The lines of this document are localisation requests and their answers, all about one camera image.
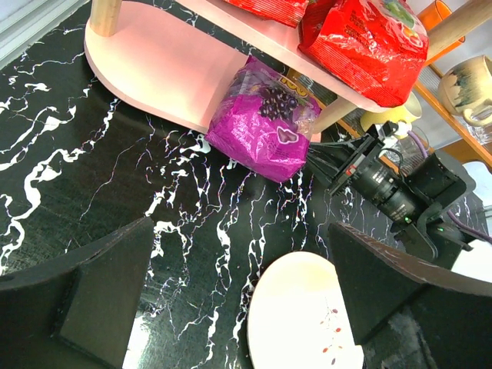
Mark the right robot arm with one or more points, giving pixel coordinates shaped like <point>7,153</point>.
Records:
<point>469,230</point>

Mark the pink and cream plate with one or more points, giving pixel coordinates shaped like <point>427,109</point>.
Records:
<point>297,317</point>

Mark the pink three-tier shelf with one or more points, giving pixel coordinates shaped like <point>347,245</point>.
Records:
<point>166,67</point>

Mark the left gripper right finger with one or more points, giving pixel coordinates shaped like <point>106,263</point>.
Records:
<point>406,312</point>

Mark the small clear glass bottom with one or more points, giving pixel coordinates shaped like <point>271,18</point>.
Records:
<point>409,148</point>

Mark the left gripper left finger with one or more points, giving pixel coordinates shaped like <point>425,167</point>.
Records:
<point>77,310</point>

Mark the yellow mug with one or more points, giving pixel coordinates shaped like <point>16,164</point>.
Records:
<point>409,112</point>

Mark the beige round ceramic mug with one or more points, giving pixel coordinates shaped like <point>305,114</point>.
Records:
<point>465,90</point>

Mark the orange mug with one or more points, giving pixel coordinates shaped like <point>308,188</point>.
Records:
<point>431,16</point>

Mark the purple candy bag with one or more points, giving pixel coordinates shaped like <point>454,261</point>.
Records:
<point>264,122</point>

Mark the clear glass middle shelf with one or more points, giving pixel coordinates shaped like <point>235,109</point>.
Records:
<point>481,133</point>

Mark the brown wooden cup rack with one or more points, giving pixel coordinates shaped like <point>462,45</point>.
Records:
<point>439,128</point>

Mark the red candy bag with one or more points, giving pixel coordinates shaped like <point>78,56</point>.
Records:
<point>377,48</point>
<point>286,12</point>

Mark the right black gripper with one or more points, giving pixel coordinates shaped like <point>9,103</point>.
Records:
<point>416,203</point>

